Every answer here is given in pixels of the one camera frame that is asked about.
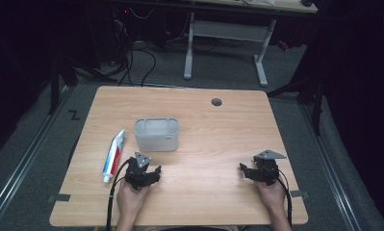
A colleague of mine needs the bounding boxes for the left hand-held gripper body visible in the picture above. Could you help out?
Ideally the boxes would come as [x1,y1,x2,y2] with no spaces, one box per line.
[124,151,153,191]

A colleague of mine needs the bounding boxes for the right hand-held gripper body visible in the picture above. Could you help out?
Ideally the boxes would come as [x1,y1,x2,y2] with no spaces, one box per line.
[252,149,287,187]

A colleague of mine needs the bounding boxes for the white red blue toothpaste tube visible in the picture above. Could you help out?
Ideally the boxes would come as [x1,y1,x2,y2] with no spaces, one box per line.
[102,129,126,185]

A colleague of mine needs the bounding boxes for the translucent grey plastic container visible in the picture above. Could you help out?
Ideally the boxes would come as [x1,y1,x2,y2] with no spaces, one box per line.
[134,116,181,153]

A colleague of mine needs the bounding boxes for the person's left hand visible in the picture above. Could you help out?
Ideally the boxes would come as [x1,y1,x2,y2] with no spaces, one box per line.
[116,178,151,222]

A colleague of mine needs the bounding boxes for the person's right hand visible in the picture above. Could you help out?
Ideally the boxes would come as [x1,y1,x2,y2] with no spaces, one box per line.
[254,177,287,211]

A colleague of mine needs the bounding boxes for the black zigzag floor tape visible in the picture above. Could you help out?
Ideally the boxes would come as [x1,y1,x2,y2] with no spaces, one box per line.
[67,109,82,121]

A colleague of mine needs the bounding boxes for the black metal stand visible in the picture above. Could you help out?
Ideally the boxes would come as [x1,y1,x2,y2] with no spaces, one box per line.
[266,71,327,137]
[47,52,79,116]

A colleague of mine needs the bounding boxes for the small red object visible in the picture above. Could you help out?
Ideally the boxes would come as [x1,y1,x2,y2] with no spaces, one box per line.
[276,39,291,52]

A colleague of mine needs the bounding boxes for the white-legged wooden desk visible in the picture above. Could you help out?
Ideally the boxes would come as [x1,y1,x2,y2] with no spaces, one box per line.
[183,0,319,88]

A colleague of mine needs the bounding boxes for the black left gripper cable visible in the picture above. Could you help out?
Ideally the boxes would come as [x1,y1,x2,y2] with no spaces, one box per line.
[105,159,131,231]

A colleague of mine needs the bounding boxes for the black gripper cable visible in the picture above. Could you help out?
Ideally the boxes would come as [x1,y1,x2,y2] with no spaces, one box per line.
[277,168,294,227]
[105,159,131,231]

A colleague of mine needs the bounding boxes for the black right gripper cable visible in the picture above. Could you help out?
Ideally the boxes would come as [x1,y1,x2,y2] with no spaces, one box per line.
[277,168,294,227]

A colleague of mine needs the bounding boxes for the metal floor rail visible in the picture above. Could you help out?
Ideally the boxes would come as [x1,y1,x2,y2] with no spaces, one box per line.
[0,86,75,227]
[299,103,364,231]

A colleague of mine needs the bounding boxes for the black floor cables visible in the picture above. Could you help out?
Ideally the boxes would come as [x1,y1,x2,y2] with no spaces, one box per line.
[111,8,193,88]

